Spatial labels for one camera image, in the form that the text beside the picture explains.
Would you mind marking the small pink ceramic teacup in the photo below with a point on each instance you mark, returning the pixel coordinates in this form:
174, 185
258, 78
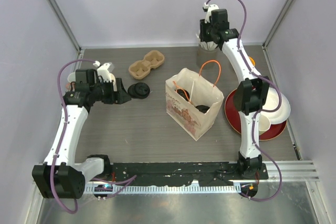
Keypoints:
68, 86

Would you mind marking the white paper plate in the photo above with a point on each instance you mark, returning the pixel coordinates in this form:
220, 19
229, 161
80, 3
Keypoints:
272, 102

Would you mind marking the stack of white paper cups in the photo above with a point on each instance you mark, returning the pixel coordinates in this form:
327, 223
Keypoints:
72, 77

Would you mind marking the perforated cable duct rail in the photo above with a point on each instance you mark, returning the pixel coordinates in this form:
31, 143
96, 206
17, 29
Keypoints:
194, 188

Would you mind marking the black cup lid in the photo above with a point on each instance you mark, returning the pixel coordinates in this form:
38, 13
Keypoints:
202, 108
184, 94

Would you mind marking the orange bowl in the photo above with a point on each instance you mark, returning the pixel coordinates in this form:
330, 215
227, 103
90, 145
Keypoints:
252, 60

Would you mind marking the grey straw holder cup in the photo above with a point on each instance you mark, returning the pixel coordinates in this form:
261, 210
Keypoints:
204, 55

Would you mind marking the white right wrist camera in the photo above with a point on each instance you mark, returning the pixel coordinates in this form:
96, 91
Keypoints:
208, 8

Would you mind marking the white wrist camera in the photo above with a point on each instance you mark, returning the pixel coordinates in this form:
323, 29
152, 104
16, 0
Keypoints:
208, 8
105, 71

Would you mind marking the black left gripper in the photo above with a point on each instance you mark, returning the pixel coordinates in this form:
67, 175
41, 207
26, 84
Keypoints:
120, 96

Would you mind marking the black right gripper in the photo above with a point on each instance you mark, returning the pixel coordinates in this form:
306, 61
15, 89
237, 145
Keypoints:
202, 25

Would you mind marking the paper bag with orange handles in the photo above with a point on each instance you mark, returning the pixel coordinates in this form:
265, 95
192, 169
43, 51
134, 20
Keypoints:
194, 122

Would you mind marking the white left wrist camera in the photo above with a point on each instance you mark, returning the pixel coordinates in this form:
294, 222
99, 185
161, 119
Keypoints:
105, 71

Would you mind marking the stack of black cup lids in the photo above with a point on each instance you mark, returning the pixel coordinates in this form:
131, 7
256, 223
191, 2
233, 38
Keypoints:
139, 90

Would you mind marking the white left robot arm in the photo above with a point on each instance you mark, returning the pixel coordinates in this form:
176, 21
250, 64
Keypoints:
58, 174

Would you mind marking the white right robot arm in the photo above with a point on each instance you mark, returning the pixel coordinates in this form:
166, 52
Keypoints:
251, 93

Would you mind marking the red round tray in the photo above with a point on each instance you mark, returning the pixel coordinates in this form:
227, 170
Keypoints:
233, 118

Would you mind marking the yellow mug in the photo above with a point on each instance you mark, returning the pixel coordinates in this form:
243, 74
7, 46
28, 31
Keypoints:
264, 124

